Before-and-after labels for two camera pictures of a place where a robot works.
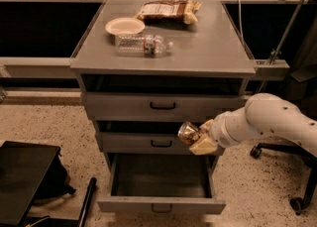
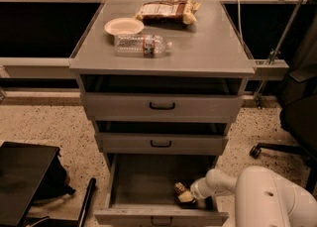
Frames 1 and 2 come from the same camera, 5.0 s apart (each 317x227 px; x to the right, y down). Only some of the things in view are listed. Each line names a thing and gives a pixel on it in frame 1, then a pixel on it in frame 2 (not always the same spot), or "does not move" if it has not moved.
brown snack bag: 168,11 does not move
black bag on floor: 56,182 does not move
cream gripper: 222,131 → 197,190
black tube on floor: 91,186 does not move
